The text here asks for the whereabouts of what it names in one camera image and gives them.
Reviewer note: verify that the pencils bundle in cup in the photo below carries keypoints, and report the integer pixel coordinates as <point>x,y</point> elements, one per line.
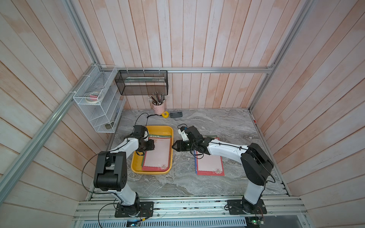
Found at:
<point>157,98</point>

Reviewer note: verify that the black mesh wall basket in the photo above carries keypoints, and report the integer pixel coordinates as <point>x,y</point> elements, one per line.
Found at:
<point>142,82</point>

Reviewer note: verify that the yellow plastic storage tray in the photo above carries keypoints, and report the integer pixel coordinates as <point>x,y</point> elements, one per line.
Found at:
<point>137,159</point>

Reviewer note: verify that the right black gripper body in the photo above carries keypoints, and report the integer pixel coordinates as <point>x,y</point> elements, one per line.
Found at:
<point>187,146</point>

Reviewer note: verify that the tape roll on shelf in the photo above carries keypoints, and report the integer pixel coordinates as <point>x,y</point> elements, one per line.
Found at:
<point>94,97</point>

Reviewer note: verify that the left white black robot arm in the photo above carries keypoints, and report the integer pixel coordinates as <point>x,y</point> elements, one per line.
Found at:
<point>111,170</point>

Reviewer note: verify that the yellow tape measure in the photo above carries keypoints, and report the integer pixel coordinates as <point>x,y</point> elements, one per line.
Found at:
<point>165,114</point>

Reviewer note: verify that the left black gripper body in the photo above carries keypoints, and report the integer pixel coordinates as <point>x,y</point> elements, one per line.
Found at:
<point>147,146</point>

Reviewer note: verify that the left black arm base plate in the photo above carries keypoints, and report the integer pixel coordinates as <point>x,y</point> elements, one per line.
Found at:
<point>139,209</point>

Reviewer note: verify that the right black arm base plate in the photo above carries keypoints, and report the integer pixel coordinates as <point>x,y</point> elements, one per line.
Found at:
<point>242,206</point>

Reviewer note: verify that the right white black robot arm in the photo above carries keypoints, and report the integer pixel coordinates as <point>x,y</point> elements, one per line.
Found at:
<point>256,164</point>

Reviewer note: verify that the white wire shelf rack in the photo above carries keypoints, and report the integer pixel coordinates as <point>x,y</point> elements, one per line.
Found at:
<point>104,116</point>

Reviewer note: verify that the red bordered stationery paper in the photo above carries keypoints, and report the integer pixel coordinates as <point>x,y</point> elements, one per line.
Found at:
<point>209,165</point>
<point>157,160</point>

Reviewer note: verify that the pink pencil cup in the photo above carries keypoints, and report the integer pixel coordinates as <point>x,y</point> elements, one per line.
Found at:
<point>159,109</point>

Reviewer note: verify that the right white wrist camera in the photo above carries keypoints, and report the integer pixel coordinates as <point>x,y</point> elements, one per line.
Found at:
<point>183,135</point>

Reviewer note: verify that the aluminium front rail frame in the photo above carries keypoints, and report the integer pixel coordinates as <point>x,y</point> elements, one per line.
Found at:
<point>277,211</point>

